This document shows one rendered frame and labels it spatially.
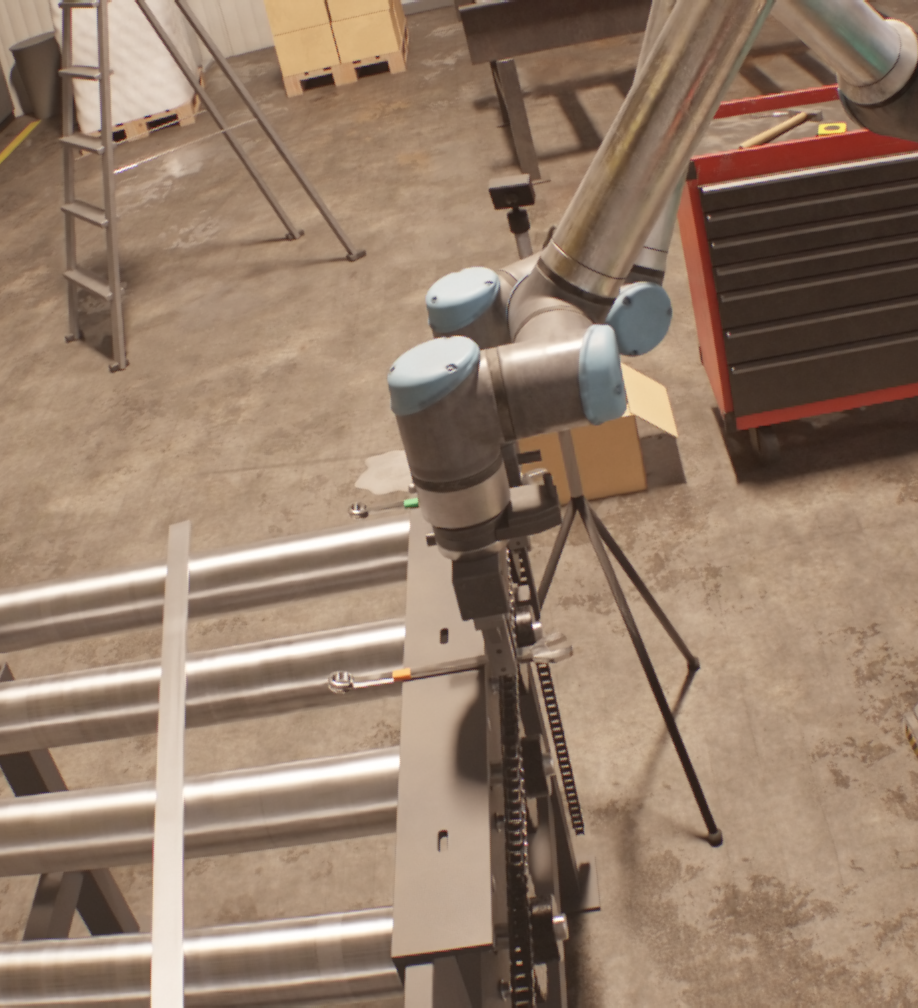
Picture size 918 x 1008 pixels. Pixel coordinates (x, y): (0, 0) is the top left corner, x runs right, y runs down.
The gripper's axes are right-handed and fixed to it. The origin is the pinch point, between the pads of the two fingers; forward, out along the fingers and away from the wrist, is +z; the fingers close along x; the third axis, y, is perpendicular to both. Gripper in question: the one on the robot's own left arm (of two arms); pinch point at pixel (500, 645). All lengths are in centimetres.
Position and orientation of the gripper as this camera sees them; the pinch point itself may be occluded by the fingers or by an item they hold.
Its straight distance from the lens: 153.4
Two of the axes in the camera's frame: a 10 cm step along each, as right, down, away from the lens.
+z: 2.2, 8.5, 4.8
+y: -9.7, 1.9, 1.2
